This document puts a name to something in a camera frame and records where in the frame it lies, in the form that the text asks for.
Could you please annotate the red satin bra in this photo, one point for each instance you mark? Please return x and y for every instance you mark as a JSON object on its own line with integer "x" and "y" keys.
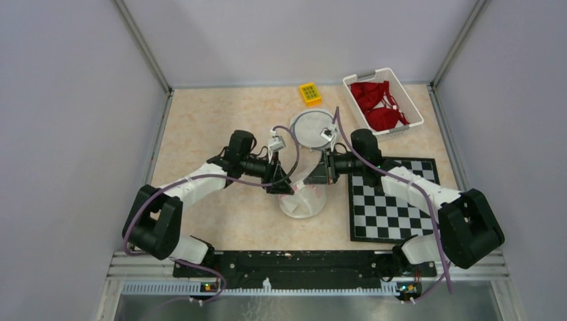
{"x": 378, "y": 105}

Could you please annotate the black white checkerboard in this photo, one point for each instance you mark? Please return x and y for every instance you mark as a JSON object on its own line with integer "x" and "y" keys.
{"x": 380, "y": 218}

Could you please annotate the white plastic basket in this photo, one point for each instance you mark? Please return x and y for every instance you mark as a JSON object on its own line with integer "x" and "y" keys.
{"x": 404, "y": 101}

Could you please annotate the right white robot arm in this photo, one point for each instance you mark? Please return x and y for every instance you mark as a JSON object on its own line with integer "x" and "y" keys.
{"x": 465, "y": 229}

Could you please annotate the yellow toy block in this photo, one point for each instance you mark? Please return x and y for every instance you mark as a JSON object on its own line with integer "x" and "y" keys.
{"x": 310, "y": 94}

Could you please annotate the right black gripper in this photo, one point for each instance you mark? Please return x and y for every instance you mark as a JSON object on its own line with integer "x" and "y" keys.
{"x": 321, "y": 174}

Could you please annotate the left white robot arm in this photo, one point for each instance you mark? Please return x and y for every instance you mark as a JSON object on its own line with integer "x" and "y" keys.
{"x": 154, "y": 222}

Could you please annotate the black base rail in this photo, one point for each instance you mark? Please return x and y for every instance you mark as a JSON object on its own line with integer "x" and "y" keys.
{"x": 313, "y": 270}

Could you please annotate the white toothed cable strip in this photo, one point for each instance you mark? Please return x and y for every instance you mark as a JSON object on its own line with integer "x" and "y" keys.
{"x": 193, "y": 288}

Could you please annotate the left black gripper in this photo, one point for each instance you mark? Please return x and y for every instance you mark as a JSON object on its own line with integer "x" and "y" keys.
{"x": 273, "y": 174}

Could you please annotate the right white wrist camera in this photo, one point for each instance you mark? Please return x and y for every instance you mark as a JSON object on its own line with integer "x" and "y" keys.
{"x": 329, "y": 134}

